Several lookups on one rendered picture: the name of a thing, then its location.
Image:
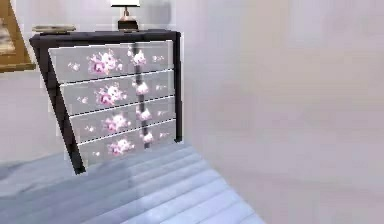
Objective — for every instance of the white shade table lamp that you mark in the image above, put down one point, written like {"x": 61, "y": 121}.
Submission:
{"x": 127, "y": 20}

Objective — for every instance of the black flowered chest of drawers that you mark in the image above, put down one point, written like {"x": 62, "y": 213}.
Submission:
{"x": 113, "y": 96}

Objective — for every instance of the wooden framed picture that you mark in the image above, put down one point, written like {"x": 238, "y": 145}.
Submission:
{"x": 10, "y": 46}

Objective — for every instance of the grey flat book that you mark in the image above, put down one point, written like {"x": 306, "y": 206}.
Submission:
{"x": 53, "y": 29}

